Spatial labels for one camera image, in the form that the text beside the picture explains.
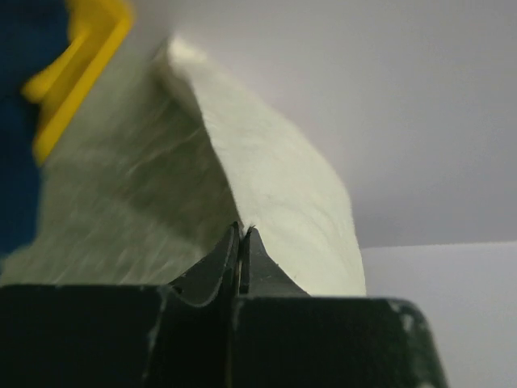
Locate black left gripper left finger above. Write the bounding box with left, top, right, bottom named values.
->
left=1, top=225, right=240, bottom=387

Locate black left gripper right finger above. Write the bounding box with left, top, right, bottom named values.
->
left=232, top=229, right=448, bottom=387

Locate white t shirt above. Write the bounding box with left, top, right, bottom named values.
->
left=1, top=40, right=366, bottom=296

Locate yellow plastic bin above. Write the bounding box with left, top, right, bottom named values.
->
left=22, top=0, right=134, bottom=164

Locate blue t shirt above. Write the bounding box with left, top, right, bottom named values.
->
left=1, top=1, right=69, bottom=256

